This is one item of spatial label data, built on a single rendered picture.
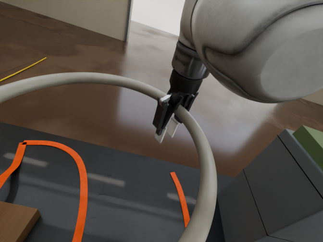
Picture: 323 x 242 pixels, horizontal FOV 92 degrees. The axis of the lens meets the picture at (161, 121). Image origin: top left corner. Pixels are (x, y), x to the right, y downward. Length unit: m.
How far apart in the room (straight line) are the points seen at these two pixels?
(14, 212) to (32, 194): 0.16
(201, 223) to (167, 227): 1.00
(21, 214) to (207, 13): 1.19
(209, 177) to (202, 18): 0.24
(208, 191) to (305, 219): 0.72
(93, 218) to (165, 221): 0.46
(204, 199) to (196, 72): 0.23
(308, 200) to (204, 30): 0.87
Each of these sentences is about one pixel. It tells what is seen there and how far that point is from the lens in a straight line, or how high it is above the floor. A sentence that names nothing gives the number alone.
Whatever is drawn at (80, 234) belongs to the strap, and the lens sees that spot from 1.19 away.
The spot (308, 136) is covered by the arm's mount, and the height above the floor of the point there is 0.85.
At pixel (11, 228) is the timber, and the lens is 1.20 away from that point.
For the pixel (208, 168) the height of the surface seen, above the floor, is 0.95.
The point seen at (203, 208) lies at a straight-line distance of 0.28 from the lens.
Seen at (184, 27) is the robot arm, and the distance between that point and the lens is 0.32.
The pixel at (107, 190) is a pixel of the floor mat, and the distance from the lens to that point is 1.28.
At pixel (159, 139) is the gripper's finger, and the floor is 0.83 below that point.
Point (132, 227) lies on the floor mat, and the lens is 1.21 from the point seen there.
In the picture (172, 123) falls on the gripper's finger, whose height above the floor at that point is 0.87.
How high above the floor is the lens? 1.17
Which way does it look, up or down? 37 degrees down
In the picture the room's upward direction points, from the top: 20 degrees clockwise
